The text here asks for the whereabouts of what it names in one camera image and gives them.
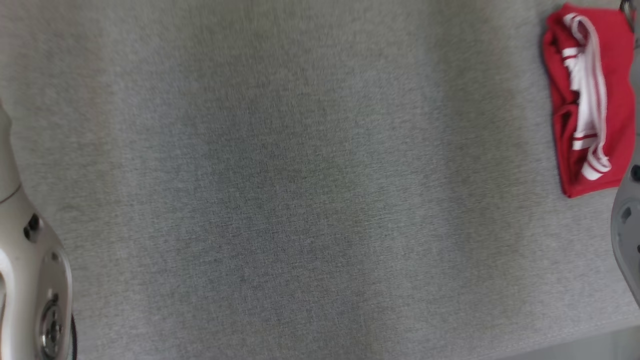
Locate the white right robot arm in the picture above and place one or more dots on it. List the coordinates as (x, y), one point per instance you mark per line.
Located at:
(627, 230)

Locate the red shorts with white trim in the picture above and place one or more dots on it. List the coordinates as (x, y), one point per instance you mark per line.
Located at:
(617, 75)

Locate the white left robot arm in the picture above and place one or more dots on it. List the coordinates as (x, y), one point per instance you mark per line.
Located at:
(30, 275)

